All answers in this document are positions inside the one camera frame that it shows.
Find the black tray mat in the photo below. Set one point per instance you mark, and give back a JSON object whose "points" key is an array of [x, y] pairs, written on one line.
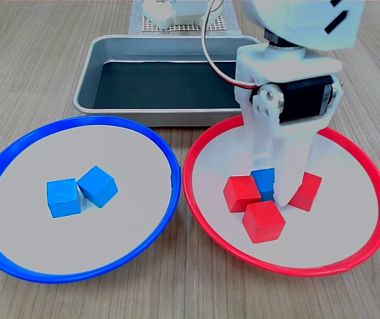
{"points": [[163, 86]]}

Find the red-rimmed white plate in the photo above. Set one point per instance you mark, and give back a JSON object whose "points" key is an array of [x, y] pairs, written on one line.
{"points": [[342, 216]]}

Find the blue-rimmed white plate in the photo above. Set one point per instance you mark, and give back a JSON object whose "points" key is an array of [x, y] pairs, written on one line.
{"points": [[110, 232]]}

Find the steel tray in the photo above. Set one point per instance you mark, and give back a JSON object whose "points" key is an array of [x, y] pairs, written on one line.
{"points": [[87, 96]]}

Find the blue cube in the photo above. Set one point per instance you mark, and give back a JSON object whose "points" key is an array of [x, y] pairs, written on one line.
{"points": [[263, 181], [98, 187], [63, 199]]}

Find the red cube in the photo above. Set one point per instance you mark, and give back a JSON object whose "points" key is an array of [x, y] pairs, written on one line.
{"points": [[263, 224], [241, 194], [309, 192]]}

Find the pale perforated base plate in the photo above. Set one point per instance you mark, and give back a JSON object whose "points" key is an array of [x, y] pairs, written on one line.
{"points": [[216, 28]]}

